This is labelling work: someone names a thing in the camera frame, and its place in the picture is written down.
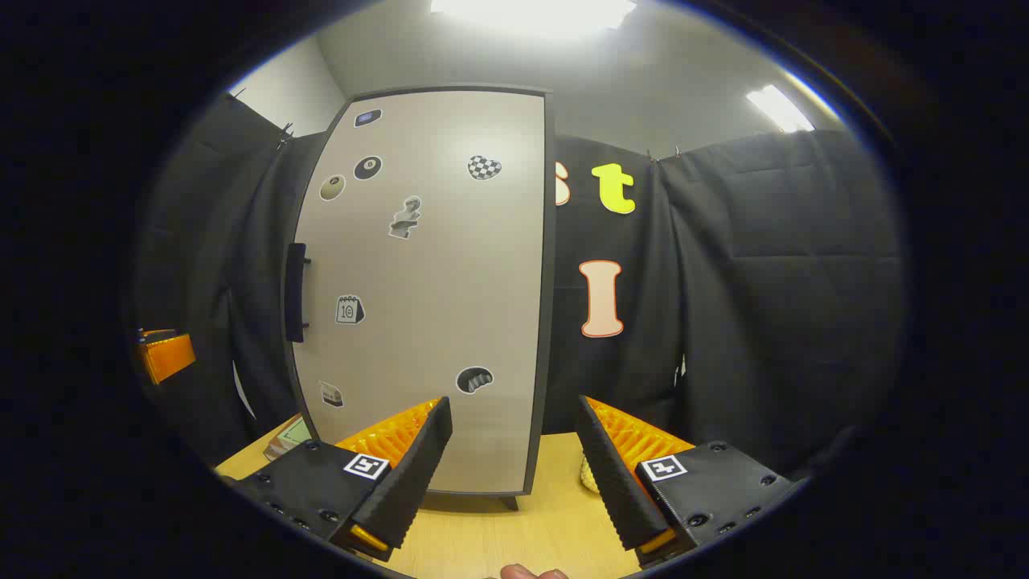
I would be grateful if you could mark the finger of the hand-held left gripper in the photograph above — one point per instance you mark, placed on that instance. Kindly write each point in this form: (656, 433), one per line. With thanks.
(167, 355)

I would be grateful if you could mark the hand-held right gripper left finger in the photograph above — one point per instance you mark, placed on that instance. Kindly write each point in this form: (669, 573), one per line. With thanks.
(418, 474)

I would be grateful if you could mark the green flat box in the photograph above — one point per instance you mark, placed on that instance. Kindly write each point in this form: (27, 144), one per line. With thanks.
(291, 434)

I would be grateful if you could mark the yellow textured ball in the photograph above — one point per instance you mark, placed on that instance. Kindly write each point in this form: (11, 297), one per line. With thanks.
(588, 478)

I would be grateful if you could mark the black backdrop cloth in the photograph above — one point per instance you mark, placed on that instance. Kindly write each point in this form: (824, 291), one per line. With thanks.
(764, 281)

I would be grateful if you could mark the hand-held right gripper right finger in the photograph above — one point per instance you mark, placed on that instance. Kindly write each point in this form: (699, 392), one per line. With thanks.
(615, 482)

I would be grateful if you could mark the narrow ceiling light panel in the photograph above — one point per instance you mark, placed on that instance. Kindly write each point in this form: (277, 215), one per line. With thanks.
(778, 108)

